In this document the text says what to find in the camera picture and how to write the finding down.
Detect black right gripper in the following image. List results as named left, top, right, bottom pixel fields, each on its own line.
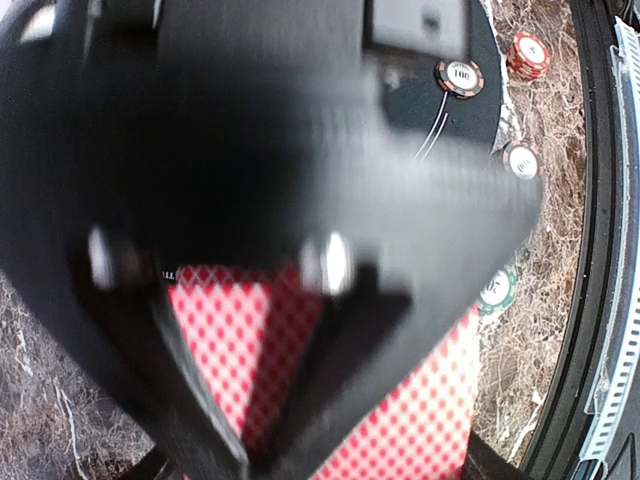
left=1, top=1, right=542, bottom=479

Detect round black poker mat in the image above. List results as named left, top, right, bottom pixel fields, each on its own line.
left=362, top=1, right=503, bottom=162

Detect red back card deck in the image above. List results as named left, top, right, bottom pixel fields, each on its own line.
left=168, top=266, right=479, bottom=479

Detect white cable duct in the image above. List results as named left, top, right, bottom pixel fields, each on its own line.
left=580, top=17, right=639, bottom=479

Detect green chip stack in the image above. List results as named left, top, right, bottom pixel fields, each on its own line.
left=477, top=263, right=518, bottom=316

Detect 100 chips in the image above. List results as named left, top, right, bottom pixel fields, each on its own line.
left=435, top=60, right=485, bottom=99

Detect black orange 100 chip stack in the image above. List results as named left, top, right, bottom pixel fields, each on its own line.
left=500, top=140, right=540, bottom=180

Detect red 5 chip stack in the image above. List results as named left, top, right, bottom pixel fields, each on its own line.
left=506, top=31, right=551, bottom=82

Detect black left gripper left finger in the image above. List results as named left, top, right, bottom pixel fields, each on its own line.
left=129, top=447, right=175, bottom=480

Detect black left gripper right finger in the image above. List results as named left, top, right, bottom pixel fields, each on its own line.
left=462, top=432, right=525, bottom=480

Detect black front table rail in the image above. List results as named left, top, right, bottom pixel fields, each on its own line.
left=521, top=1, right=639, bottom=479

